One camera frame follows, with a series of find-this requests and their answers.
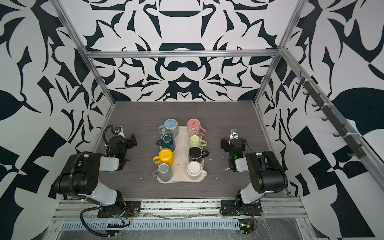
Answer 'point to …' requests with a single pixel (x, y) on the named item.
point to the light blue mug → (170, 127)
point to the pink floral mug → (194, 128)
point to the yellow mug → (165, 156)
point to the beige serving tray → (181, 159)
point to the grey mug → (164, 172)
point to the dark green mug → (167, 142)
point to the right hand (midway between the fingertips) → (234, 136)
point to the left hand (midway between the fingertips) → (124, 133)
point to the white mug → (194, 170)
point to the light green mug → (195, 141)
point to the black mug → (195, 153)
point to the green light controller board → (246, 226)
